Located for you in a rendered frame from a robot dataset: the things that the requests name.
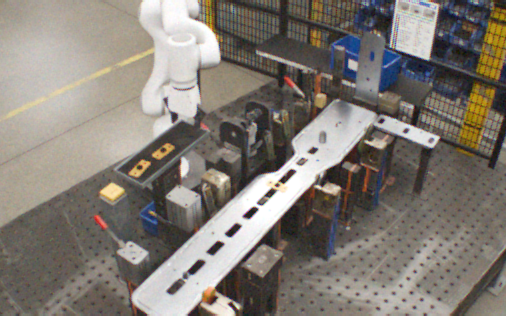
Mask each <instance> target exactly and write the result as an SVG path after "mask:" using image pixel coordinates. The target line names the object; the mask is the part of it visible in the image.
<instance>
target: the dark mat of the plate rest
mask: <svg viewBox="0 0 506 316"><path fill-rule="evenodd" d="M207 132H208V131H205V130H203V129H201V128H200V129H199V130H198V131H197V132H194V125H189V124H188V123H185V122H183V121H181V122H180V123H179V124H177V125H176V126H174V127H173V128H170V130H168V131H167V132H166V133H164V134H163V135H162V136H160V137H159V138H157V139H156V140H155V141H154V142H153V143H152V144H150V145H149V146H147V147H146V148H145V149H143V151H142V152H139V153H137V154H136V155H135V156H133V157H132V158H131V159H130V160H129V161H127V162H126V163H125V164H123V165H122V166H121V167H120V168H119V169H116V170H118V171H120V172H122V173H123V174H125V175H126V176H128V177H130V178H132V179H133V180H135V181H137V182H139V183H141V184H143V182H145V181H146V180H147V179H149V178H150V177H151V176H152V175H154V174H155V172H158V171H159V170H160V169H162V168H163V167H164V166H166V165H167V164H168V163H169V162H170V161H171V160H172V159H173V158H175V157H176V156H177V155H179V154H180V153H181V152H182V151H184V150H185V149H187V148H188V147H189V146H190V145H192V144H193V143H194V142H196V141H197V140H198V139H199V138H201V137H202V136H203V135H205V134H206V133H207ZM166 144H169V145H171V146H173V147H174V149H173V150H171V151H169V153H168V154H166V155H165V156H164V157H162V158H161V159H157V158H155V157H154V156H153V154H154V153H155V151H158V150H159V149H161V148H162V147H164V146H165V145H166ZM142 160H144V161H147V162H150V163H151V164H150V165H149V166H148V167H147V169H146V170H145V171H143V173H142V174H141V175H140V176H139V177H135V176H132V175H130V172H131V171H132V170H133V169H134V168H135V167H136V166H137V165H138V164H139V163H140V162H141V161H142Z"/></svg>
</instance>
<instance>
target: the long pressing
mask: <svg viewBox="0 0 506 316"><path fill-rule="evenodd" d="M333 111H335V112H333ZM377 119H378V115H377V114H376V113H374V112H371V111H369V110H367V109H364V108H361V107H359V106H356V105H354V104H351V103H348V102H346V101H343V100H340V99H335V100H334V101H333V102H332V103H331V104H330V105H328V106H327V107H326V108H325V109H323V111H322V112H321V113H320V114H319V115H318V116H317V117H316V118H314V119H313V120H312V121H311V122H310V123H309V125H307V126H306V127H305V128H304V129H303V130H302V131H301V132H299V133H298V134H297V135H296V136H295V137H294V138H293V139H292V140H291V149H292V150H293V153H294V156H293V157H292V158H291V160H290V161H289V162H287V163H286V164H285V165H284V166H283V167H282V168H281V169H280V170H279V171H278V172H276V173H271V174H263V175H259V176H257V177H256V178H254V179H253V180H252V181H251V182H250V183H249V184H248V185H246V186H245V187H244V188H243V189H242V190H241V191H240V192H239V193H238V194H237V195H236V196H235V198H234V199H233V200H232V201H231V202H229V203H228V204H226V205H225V206H224V207H223V208H222V209H221V210H220V211H219V212H218V213H217V214H216V215H215V216H214V217H212V219H211V220H210V221H209V222H207V223H206V224H205V225H204V226H203V227H202V228H201V229H200V230H199V231H198V232H196V234H195V235H194V236H192V237H191V238H190V239H189V240H188V241H187V242H186V243H185V244H184V245H183V247H180V248H179V249H178V250H177V251H176V252H175V253H174V254H173V255H172V256H171V257H170V258H169V259H168V260H167V261H166V262H164V263H163V264H162V265H161V266H160V267H159V268H158V269H157V270H156V271H155V272H154V273H153V274H152V275H151V276H149V277H148V278H146V280H145V281H144V282H143V283H142V284H141V285H139V287H138V288H137V289H136V290H135V291H133V294H132V302H133V304H134V306H137V307H138V308H139V309H140V310H142V311H143V312H145V313H147V314H148V315H150V316H188V315H189V314H190V312H191V311H192V310H193V309H194V308H195V307H196V306H198V305H199V303H200V302H201V300H202V292H203V291H204V290H205V289H206V288H207V287H208V286H209V285H211V286H212V287H213V288H214V287H215V286H216V285H218V284H219V283H220V282H221V281H222V280H223V278H224V277H225V276H226V275H227V274H228V273H229V272H230V271H231V270H232V269H233V268H234V267H236V266H237V265H238V264H239V261H240V260H241V259H242V258H243V257H244V256H245V255H247V254H248V253H249V252H250V251H251V249H252V248H253V247H254V246H255V245H256V244H257V243H258V242H259V241H260V240H261V239H262V238H263V236H264V235H265V234H266V233H267V232H268V231H269V230H270V229H271V228H272V227H273V226H274V225H275V224H276V223H277V222H278V221H279V220H280V219H281V218H282V217H283V216H284V215H285V214H286V212H287V211H288V209H289V208H290V207H291V206H292V205H293V204H294V203H295V202H296V201H297V200H299V199H300V198H301V196H302V195H303V194H304V193H305V192H306V191H307V190H308V189H309V188H310V186H311V185H312V184H313V182H314V180H315V178H314V177H315V175H316V174H317V173H318V172H319V171H320V170H321V169H323V170H325V171H326V170H327V169H328V168H331V167H333V166H336V165H338V164H339V163H340V162H341V161H342V159H343V158H344V157H345V156H346V155H347V154H348V153H349V152H350V151H351V150H352V149H353V148H354V146H355V145H356V144H357V143H358V142H359V140H360V139H361V138H362V137H363V134H364V131H363V130H364V128H365V127H366V126H367V124H369V123H370V122H371V123H373V122H374V121H376V120H377ZM339 121H340V123H341V124H339ZM360 121H361V123H360ZM336 123H338V127H335V126H336ZM322 130H325V131H326V132H327V142H326V143H320V142H319V141H318V140H319V133H320V131H322ZM312 148H316V149H318V150H317V151H316V152H315V153H314V154H311V153H308V151H309V150H311V149H312ZM301 158H306V159H308V161H307V162H306V163H305V164H304V165H303V166H298V165H296V163H297V162H298V161H299V160H300V159H301ZM316 160H319V161H316ZM291 169H292V170H294V171H296V173H295V174H294V175H293V176H291V179H290V180H289V181H288V182H287V183H286V184H285V185H287V186H289V187H290V189H289V190H288V191H287V192H286V193H282V192H280V191H278V190H277V193H276V194H275V195H274V196H273V197H272V198H271V199H270V200H269V201H268V202H267V203H266V204H264V205H263V206H261V205H259V204H257V202H259V201H260V200H261V199H262V198H263V197H264V195H265V194H266V193H267V192H268V191H269V190H270V189H273V188H271V187H269V186H267V185H265V183H266V182H267V181H268V180H269V179H274V180H276V181H279V180H280V179H281V178H282V177H284V176H285V175H286V174H287V173H288V172H289V171H290V170H291ZM247 200H248V201H247ZM251 207H257V208H259V211H258V212H257V213H256V214H255V215H254V216H253V217H252V218H251V219H250V220H245V219H243V218H242V216H243V215H244V214H245V213H246V212H247V211H248V210H249V209H250V208H251ZM269 209H270V210H271V211H269ZM236 224H238V225H242V227H241V228H240V229H239V230H238V231H237V233H236V234H235V235H234V236H233V237H232V238H229V237H227V236H225V233H226V232H227V231H228V230H229V229H230V228H231V227H232V226H233V225H236ZM213 232H214V233H215V234H212V233H213ZM216 241H221V242H223V243H224V246H223V247H222V248H221V249H220V250H219V251H218V253H216V254H215V255H213V256H210V255H208V254H207V253H206V252H207V251H208V250H209V249H210V248H211V247H212V246H213V245H214V244H215V243H216ZM198 260H202V261H203V262H205V264H204V265H203V267H202V268H201V269H200V270H199V271H198V272H196V273H195V274H194V275H191V274H189V275H190V278H189V279H188V280H184V279H183V278H182V272H183V271H185V270H187V271H188V270H189V268H190V267H191V266H192V265H193V264H194V263H195V262H197V261H198ZM174 269H176V270H174ZM179 278H180V279H182V280H184V281H185V282H186V283H185V284H184V285H183V286H182V288H180V289H179V290H178V291H177V292H176V293H175V294H173V295H170V294H169V293H167V292H166V291H167V290H168V289H169V288H170V286H171V285H173V284H174V283H175V282H176V281H177V280H178V279H179ZM197 282H198V284H196V283H197Z"/></svg>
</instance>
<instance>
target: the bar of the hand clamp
mask: <svg viewBox="0 0 506 316"><path fill-rule="evenodd" d="M300 73H302V81H303V93H304V98H305V102H306V103H308V104H309V105H310V102H311V106H313V91H312V78H315V72H312V73H311V69H305V70H304V71H302V72H300ZM309 101H310V102H309Z"/></svg>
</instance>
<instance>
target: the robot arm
mask: <svg viewBox="0 0 506 316"><path fill-rule="evenodd" d="M199 11H200V7H199V4H198V1H197V0H145V1H143V2H142V3H141V5H140V7H139V10H138V13H137V15H138V19H139V21H140V23H141V25H142V27H143V28H144V29H145V30H146V31H147V32H148V33H149V34H150V35H151V36H152V38H153V40H154V42H155V44H154V69H153V72H152V74H151V77H150V79H149V80H148V82H147V84H146V85H145V86H144V88H143V90H142V93H141V96H140V109H141V110H142V112H143V113H144V114H147V115H151V116H159V115H163V116H161V117H160V118H158V120H157V121H156V122H155V123H154V126H153V139H155V137H156V136H158V135H159V134H161V133H162V132H163V131H165V130H166V129H168V128H170V127H171V126H172V125H174V124H175V123H176V122H178V121H179V120H180V119H184V120H186V121H187V120H188V119H189V117H192V118H193V119H194V121H195V122H194V132H197V131H198V130H199V129H200V128H201V127H202V123H201V120H203V119H204V118H205V117H206V116H207V114H208V113H209V112H208V111H207V110H206V109H205V108H204V107H203V106H202V105H201V103H200V96H199V91H198V87H197V85H196V82H197V71H198V70H199V69H207V68H214V67H216V66H218V65H219V60H220V49H219V45H218V43H217V40H216V37H215V36H214V34H213V33H212V31H211V30H210V29H209V28H208V27H207V26H206V25H204V24H202V23H201V22H198V21H195V20H194V19H195V18H196V17H197V16H198V14H199ZM196 43H197V44H199V45H197V44H196ZM168 78H170V85H167V86H162V85H163V83H164V82H165V81H166V80H167V79H168ZM199 111H200V112H201V113H202V115H201V113H200V112H199ZM195 114H197V116H198V118H197V117H196V115H195ZM187 171H188V163H187V161H186V159H185V158H184V157H182V165H181V175H182V177H184V176H185V175H186V173H187Z"/></svg>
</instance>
